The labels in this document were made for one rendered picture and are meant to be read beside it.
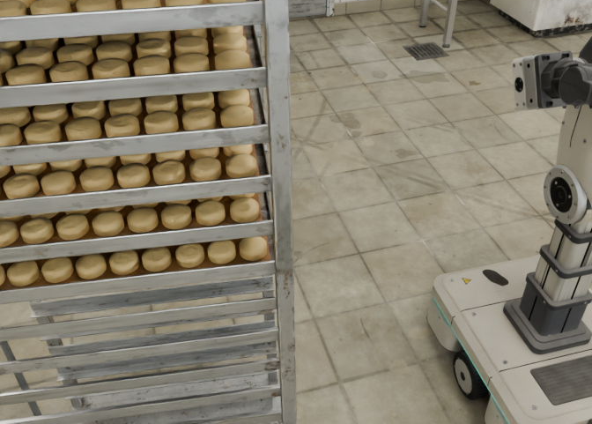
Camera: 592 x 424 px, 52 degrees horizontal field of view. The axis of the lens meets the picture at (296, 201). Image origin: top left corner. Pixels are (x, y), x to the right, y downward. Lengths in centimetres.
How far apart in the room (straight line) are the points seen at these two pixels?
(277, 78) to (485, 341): 141
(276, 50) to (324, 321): 168
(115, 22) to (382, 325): 178
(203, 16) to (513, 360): 152
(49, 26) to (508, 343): 165
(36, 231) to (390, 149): 250
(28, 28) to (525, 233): 242
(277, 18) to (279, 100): 11
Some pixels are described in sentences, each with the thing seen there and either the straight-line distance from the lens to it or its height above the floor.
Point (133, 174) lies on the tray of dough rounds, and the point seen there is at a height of 124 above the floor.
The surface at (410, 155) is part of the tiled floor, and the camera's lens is 329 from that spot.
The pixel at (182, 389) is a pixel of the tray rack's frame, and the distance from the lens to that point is 203.
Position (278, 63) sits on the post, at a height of 144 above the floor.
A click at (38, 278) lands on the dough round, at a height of 104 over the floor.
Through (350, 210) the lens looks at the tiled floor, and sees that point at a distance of 287.
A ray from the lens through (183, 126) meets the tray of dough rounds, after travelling 93.
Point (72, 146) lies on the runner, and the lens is 91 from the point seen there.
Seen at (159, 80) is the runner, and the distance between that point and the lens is 84.
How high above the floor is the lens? 178
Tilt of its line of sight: 38 degrees down
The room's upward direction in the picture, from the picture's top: 1 degrees counter-clockwise
